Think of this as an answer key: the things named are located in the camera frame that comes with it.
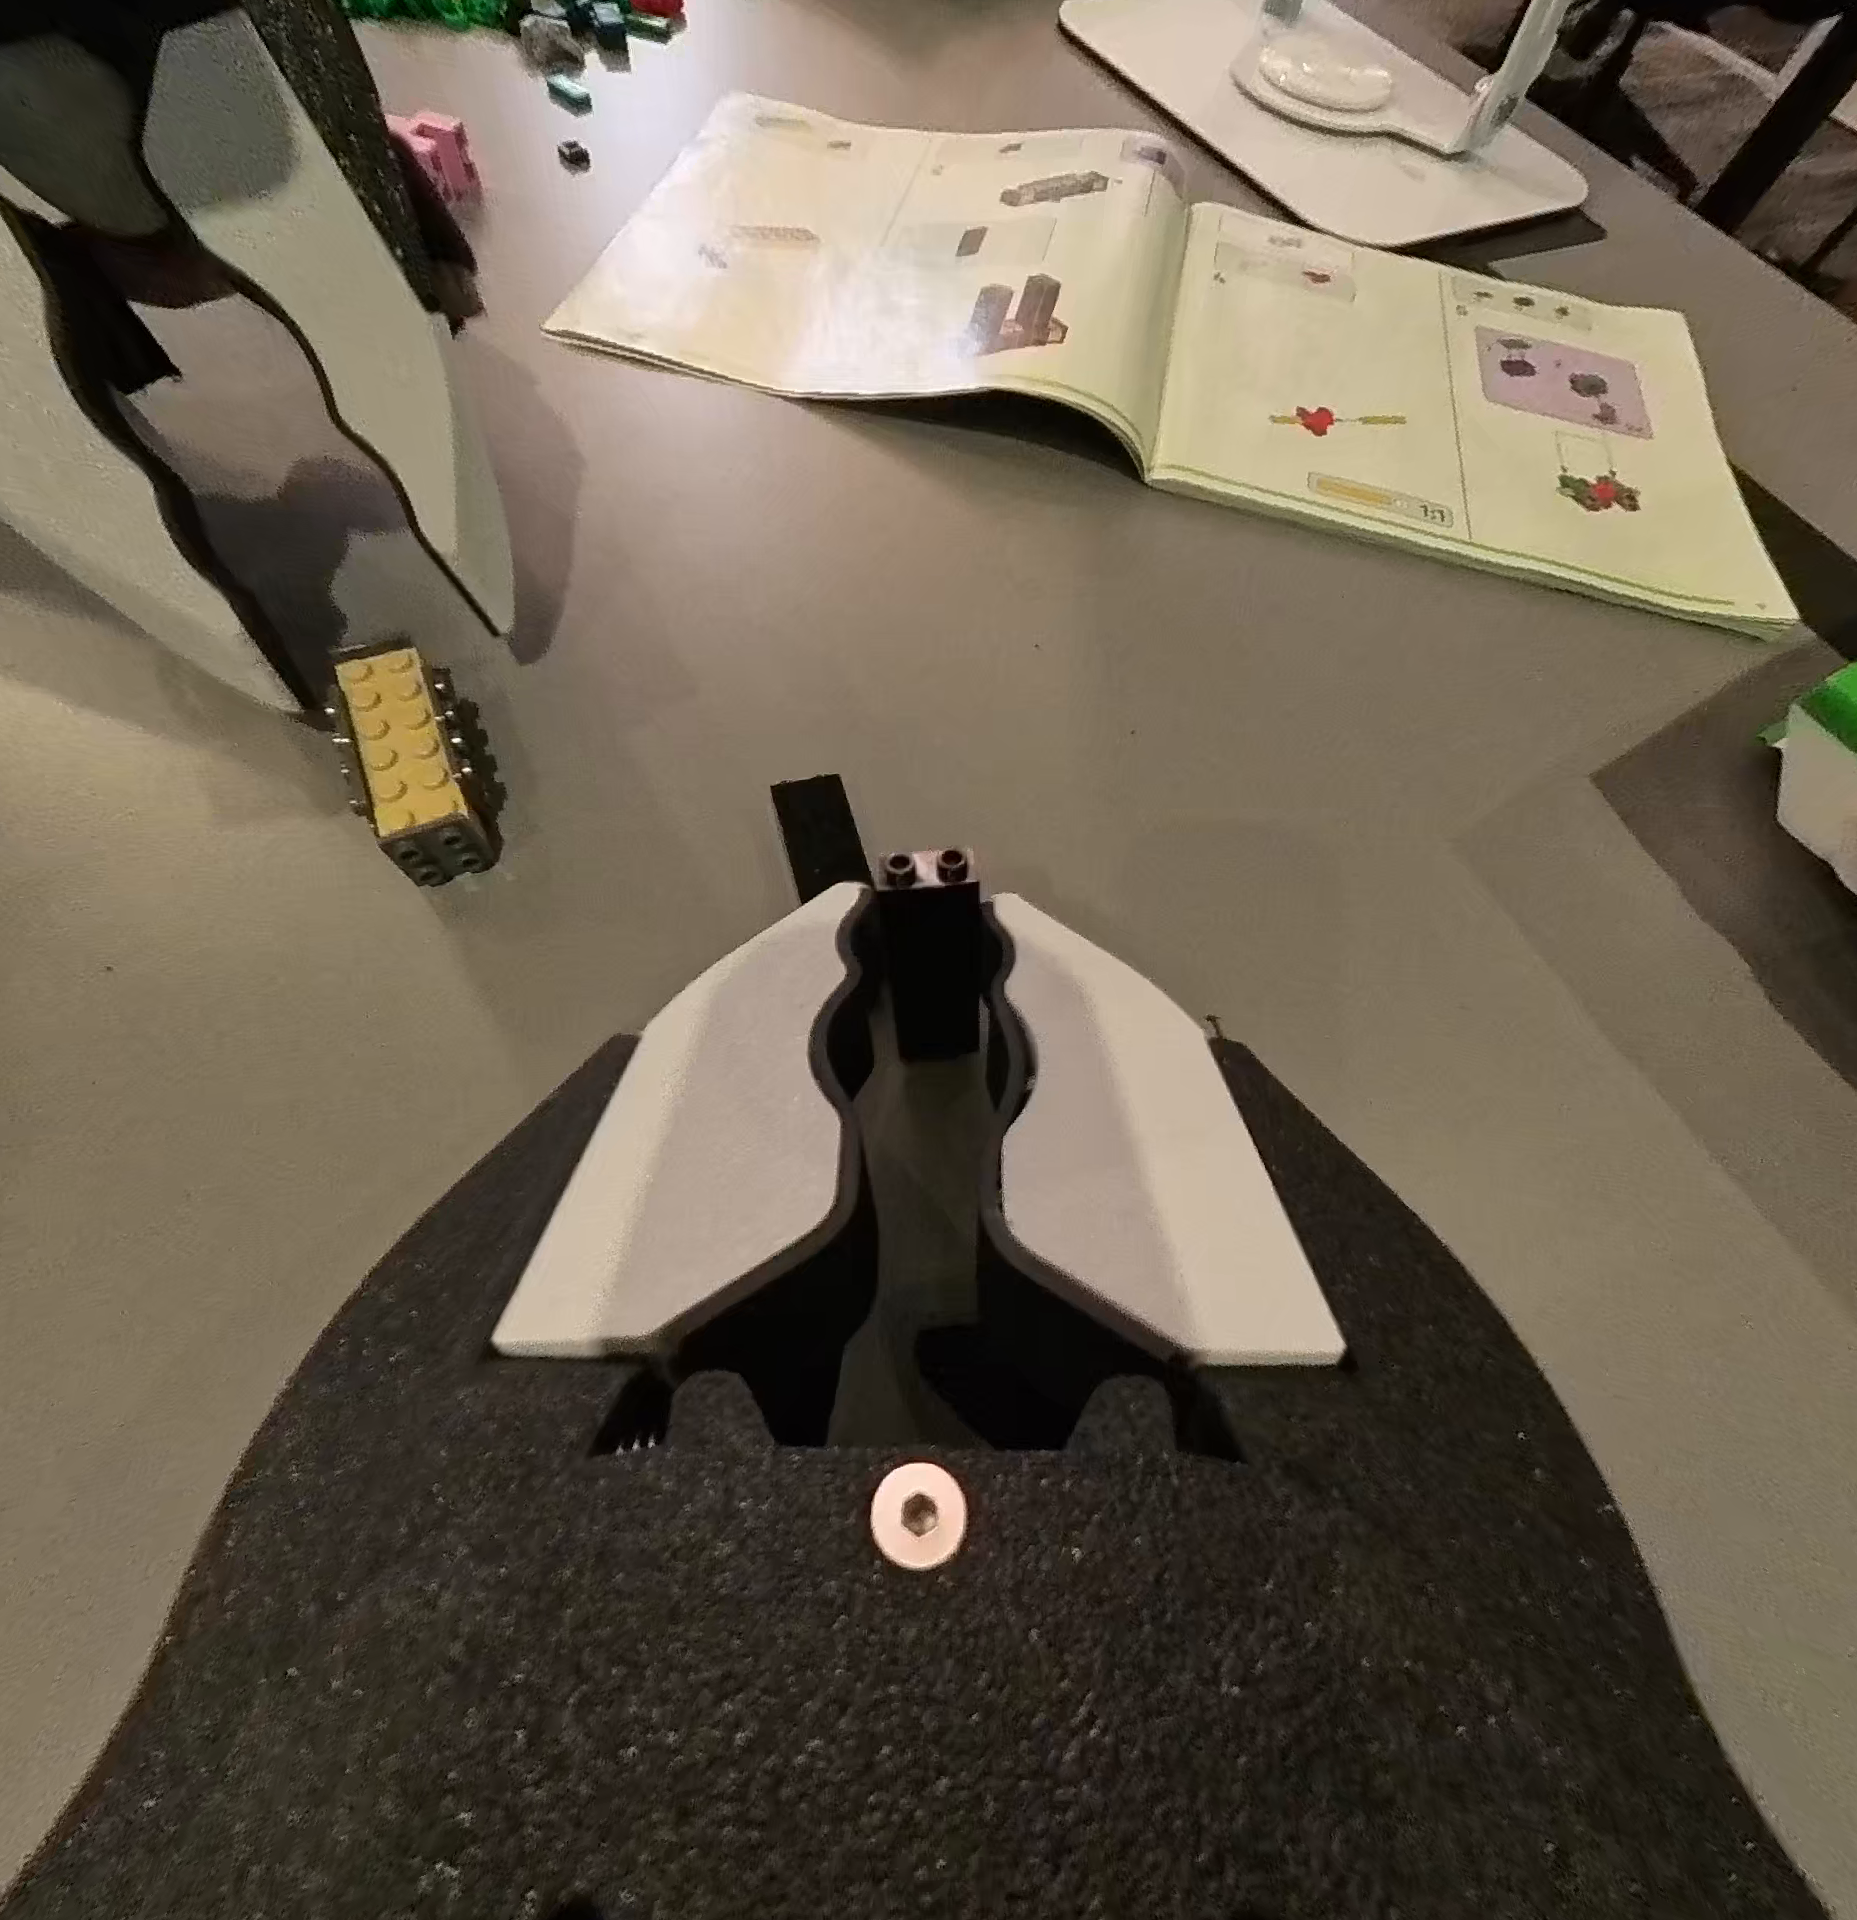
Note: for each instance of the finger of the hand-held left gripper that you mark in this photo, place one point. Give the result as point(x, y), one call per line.
point(58, 450)
point(328, 271)

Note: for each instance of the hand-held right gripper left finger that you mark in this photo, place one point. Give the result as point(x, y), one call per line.
point(688, 1170)

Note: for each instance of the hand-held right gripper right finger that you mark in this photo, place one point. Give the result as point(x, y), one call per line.
point(1167, 1186)

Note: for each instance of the long black brick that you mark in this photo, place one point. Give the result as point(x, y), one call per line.
point(815, 835)
point(928, 959)

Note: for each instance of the grey and yellow brick assembly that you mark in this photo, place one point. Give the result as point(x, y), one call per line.
point(395, 744)

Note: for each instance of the grey desk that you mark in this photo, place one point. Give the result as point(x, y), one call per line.
point(1167, 751)

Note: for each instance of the pink brick figure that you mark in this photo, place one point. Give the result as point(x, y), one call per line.
point(446, 157)

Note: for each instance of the pile of small bricks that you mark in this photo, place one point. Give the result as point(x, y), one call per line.
point(583, 39)

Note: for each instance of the open instruction booklet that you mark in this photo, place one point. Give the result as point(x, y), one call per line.
point(866, 256)

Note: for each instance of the green cardboard toy box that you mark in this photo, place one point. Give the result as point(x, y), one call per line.
point(1836, 797)

